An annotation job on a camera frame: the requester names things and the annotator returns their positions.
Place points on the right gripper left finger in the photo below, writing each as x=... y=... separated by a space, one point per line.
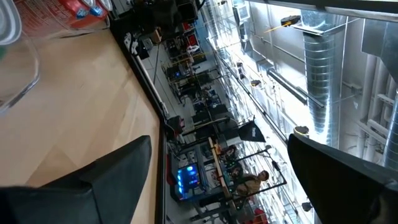
x=93 y=196

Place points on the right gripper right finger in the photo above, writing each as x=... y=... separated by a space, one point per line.
x=348 y=193

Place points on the round ceiling lamp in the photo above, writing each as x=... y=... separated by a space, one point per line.
x=301 y=130

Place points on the red chair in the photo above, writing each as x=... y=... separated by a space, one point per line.
x=259 y=217

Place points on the blue lit computer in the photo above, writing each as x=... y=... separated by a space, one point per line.
x=188 y=180

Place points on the person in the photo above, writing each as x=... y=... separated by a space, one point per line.
x=252 y=185

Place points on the black Trossen softbox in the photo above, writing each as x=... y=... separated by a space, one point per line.
x=252 y=132

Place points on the yellow and black reel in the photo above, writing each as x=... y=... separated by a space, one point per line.
x=290 y=20

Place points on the black overhead rig beam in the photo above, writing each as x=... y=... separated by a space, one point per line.
x=342 y=4

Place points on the silver ventilation duct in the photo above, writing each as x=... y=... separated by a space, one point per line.
x=392 y=140
x=323 y=77

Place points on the black table frame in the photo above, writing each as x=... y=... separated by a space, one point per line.
x=149 y=93

